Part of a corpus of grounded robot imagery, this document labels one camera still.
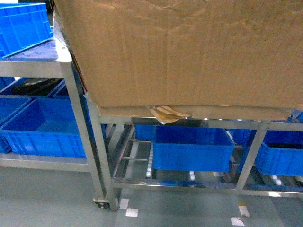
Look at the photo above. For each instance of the brown cardboard box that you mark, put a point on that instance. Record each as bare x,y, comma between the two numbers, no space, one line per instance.
218,59

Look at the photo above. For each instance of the blue crate centre lower shelf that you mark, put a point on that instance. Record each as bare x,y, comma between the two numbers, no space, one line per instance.
192,149

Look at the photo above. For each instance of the blue crate left lower shelf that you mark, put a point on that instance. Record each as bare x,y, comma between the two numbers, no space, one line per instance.
45,127

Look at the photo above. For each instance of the stainless steel shelf cart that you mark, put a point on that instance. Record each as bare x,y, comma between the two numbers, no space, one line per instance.
56,62

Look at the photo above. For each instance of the blue crate on top shelf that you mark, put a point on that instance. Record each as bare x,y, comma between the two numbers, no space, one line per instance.
22,26

